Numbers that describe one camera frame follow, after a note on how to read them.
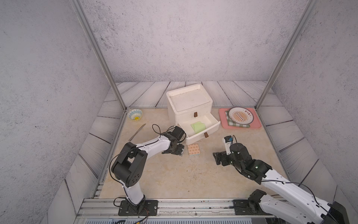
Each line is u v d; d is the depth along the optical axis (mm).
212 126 912
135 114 1147
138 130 1074
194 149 944
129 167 469
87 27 772
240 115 1145
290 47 851
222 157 700
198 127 966
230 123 1094
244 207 720
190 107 889
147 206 725
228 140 696
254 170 547
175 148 777
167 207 744
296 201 445
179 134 747
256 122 1105
